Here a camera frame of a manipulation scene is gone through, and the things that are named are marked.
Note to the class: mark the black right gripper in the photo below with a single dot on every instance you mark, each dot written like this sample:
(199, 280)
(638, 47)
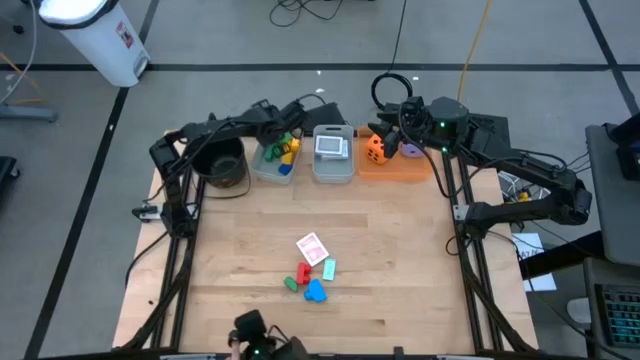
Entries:
(437, 125)

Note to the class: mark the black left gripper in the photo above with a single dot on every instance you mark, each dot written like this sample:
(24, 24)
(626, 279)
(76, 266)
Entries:
(277, 120)

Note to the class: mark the orange foam die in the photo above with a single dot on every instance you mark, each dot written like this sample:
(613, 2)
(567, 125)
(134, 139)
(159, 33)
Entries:
(376, 152)

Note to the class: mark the purple foam die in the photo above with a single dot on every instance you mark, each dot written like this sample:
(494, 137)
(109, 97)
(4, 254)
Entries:
(414, 151)

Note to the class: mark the dark blue square brick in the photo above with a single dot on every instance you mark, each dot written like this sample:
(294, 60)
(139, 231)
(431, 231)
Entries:
(285, 169)

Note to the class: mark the grey clear-cased card deck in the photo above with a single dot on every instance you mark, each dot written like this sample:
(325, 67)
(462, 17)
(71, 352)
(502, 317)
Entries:
(345, 157)

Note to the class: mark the red toy block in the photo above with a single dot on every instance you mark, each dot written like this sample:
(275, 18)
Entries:
(304, 273)

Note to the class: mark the dark green toy block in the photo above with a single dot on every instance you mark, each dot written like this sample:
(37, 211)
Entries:
(291, 284)

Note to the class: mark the large light blue block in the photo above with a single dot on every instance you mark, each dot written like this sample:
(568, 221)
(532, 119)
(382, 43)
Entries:
(316, 291)

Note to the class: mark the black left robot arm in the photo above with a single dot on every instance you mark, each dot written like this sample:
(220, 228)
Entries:
(172, 150)

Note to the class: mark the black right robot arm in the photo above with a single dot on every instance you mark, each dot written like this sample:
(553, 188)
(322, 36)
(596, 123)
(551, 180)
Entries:
(530, 170)

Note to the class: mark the yellow stepped block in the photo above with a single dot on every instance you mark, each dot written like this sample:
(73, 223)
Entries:
(296, 146)

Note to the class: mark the orange plastic storage bin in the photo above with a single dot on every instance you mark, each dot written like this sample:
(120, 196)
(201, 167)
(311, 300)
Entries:
(395, 170)

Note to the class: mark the grey plastic storage bin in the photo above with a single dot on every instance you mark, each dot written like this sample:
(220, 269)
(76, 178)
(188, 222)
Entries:
(260, 172)
(332, 172)

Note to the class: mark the black wedge panel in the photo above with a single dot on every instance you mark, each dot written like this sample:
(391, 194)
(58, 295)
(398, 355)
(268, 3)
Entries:
(330, 117)

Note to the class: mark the black jack-o-lantern bucket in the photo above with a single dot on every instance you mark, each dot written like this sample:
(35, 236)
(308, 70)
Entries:
(220, 162)

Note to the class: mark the pink playing card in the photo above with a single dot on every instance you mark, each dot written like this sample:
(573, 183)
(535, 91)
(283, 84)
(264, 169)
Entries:
(312, 248)

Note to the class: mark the black perforated panel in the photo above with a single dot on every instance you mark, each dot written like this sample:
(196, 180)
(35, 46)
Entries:
(504, 125)

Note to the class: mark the light cyan flat brick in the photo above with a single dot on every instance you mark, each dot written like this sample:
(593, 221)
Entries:
(329, 269)

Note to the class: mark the white paper sheet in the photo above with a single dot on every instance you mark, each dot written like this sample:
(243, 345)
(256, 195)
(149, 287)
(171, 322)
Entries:
(530, 245)

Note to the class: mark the white trash can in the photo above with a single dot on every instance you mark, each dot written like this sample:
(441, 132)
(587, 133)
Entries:
(95, 35)

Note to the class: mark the person's hand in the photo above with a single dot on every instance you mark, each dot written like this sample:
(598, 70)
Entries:
(233, 354)

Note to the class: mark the black desk device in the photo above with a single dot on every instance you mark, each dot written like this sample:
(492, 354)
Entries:
(627, 150)

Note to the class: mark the grey stand base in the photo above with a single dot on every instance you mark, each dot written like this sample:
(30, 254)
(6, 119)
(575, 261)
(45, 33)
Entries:
(27, 112)

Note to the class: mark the white rounded desk object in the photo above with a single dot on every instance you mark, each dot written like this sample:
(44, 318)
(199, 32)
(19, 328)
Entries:
(580, 311)

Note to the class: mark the black floor object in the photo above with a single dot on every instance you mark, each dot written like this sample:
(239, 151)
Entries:
(7, 167)

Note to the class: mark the backlit keyboard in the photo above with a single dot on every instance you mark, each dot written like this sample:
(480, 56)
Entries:
(622, 315)

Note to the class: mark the silver metal bracket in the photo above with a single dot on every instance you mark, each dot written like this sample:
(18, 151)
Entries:
(460, 212)
(145, 214)

